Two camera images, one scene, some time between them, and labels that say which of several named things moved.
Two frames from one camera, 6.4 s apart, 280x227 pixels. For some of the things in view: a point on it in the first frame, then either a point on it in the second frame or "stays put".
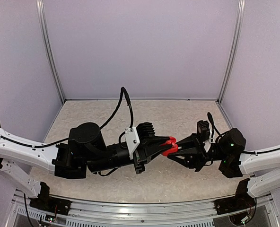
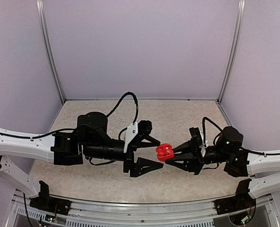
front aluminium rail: [93, 214] stays put
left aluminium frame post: [41, 19] stays put
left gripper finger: [151, 154] → [143, 166]
